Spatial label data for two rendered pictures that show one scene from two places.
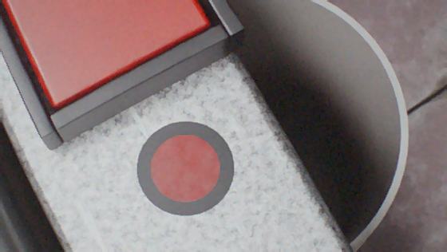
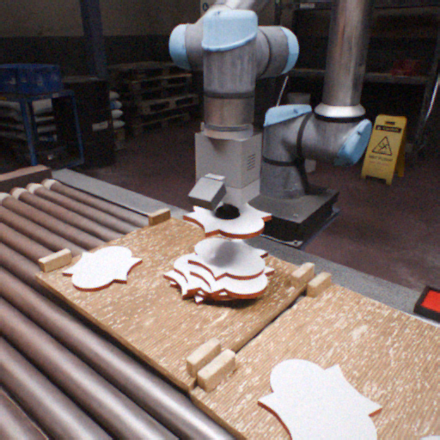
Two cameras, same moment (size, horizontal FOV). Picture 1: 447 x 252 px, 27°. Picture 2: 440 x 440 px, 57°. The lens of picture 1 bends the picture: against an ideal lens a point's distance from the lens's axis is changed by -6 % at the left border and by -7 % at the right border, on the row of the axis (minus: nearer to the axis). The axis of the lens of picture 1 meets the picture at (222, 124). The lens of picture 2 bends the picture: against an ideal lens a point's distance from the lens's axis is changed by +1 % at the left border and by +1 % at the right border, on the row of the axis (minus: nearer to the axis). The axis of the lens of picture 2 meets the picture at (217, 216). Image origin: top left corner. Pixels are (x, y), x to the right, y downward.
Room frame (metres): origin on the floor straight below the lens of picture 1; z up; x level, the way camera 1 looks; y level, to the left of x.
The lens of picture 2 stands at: (-0.20, 0.65, 1.36)
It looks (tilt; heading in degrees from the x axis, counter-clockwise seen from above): 25 degrees down; 333
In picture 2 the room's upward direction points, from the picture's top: straight up
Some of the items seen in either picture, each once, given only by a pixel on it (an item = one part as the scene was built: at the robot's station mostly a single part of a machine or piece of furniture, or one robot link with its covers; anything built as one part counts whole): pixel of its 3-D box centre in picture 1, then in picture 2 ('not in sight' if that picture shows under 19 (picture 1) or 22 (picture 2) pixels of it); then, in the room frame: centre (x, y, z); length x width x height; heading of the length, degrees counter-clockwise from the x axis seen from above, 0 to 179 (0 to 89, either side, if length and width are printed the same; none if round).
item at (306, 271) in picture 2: not in sight; (302, 275); (0.29, 0.22, 0.95); 0.06 x 0.02 x 0.03; 112
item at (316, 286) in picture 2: not in sight; (319, 284); (0.26, 0.21, 0.95); 0.06 x 0.02 x 0.03; 111
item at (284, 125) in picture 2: not in sight; (288, 131); (0.67, -0.01, 1.11); 0.13 x 0.12 x 0.14; 26
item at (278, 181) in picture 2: not in sight; (282, 172); (0.68, 0.00, 1.00); 0.15 x 0.15 x 0.10
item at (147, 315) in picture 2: not in sight; (176, 277); (0.42, 0.42, 0.93); 0.41 x 0.35 x 0.02; 22
